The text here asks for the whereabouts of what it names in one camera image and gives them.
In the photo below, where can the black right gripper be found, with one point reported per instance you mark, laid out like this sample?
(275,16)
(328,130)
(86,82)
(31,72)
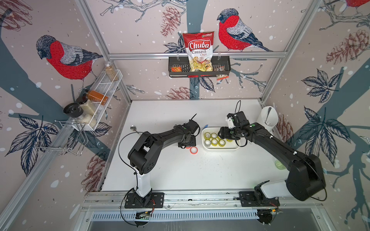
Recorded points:
(223,133)

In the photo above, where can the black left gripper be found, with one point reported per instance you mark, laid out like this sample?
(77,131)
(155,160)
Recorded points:
(193,143)

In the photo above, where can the clear white core tape roll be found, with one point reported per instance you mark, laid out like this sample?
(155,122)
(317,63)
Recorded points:
(207,143)

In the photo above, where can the white storage box tray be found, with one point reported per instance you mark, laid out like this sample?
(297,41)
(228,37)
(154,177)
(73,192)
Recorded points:
(229,146)

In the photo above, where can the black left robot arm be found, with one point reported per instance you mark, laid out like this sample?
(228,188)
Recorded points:
(146,151)

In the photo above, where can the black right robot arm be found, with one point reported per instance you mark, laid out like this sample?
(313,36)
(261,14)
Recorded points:
(305,178)

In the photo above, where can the white utensil holder cup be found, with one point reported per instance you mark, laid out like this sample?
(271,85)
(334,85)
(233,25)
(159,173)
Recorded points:
(268,118)

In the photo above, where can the small snack packet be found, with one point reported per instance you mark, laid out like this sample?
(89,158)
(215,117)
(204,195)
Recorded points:
(221,77)

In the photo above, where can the metal spoon on table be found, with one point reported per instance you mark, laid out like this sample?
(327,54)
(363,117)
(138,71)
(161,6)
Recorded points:
(134,129)

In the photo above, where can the green glass cup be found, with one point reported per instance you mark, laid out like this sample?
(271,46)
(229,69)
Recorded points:
(279,165)

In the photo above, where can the Chuba cassava chips bag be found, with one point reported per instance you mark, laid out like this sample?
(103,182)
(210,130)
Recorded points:
(199,48)

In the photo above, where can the clear spice jar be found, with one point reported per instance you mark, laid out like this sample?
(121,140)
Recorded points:
(111,71)

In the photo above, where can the orange spice bottle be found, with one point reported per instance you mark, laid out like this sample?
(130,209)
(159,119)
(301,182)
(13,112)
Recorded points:
(95,96)

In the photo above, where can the black lid spice jar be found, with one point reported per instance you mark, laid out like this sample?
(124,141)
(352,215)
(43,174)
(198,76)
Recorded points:
(74,111)

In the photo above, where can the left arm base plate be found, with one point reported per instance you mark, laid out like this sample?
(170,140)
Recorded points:
(152,200)

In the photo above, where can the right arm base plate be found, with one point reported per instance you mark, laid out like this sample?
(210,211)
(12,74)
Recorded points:
(254,197)

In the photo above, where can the black wire wall basket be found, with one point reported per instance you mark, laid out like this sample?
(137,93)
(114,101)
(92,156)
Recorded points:
(181,67)

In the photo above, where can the white wire spice rack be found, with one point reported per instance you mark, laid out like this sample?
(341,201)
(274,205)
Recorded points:
(97,112)

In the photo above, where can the chrome wire rack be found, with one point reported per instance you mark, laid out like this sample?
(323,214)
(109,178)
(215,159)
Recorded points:
(63,137)

